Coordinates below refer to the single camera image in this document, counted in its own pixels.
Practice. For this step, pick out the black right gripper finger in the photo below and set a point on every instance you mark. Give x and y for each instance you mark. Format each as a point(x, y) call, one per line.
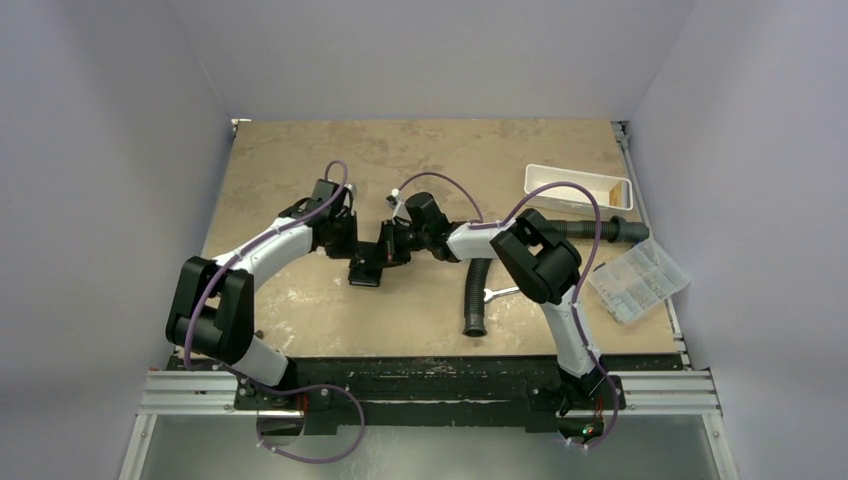
point(401, 244)
point(383, 251)

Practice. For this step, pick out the silver open-end wrench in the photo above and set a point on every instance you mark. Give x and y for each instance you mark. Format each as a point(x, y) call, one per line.
point(489, 294)

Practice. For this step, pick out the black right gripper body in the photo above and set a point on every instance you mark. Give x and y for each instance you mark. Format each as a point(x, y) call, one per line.
point(427, 226)

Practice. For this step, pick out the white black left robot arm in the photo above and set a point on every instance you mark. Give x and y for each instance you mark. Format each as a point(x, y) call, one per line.
point(213, 308)

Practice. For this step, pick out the white plastic tray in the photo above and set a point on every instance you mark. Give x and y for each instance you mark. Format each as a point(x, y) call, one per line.
point(569, 199)

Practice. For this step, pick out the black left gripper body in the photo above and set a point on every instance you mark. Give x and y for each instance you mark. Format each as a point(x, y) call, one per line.
point(344, 241)

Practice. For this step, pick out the clear plastic organizer box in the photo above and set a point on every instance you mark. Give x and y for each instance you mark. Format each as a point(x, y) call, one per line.
point(635, 282)

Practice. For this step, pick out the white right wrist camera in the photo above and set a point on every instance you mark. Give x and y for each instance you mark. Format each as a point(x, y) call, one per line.
point(398, 206)

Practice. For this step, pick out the black aluminium base frame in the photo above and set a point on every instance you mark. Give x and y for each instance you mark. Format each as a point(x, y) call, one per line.
point(515, 392)

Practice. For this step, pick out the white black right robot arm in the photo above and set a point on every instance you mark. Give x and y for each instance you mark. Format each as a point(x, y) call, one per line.
point(537, 253)

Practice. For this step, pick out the black leather card holder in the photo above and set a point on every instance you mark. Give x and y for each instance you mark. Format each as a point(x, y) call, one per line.
point(360, 273)

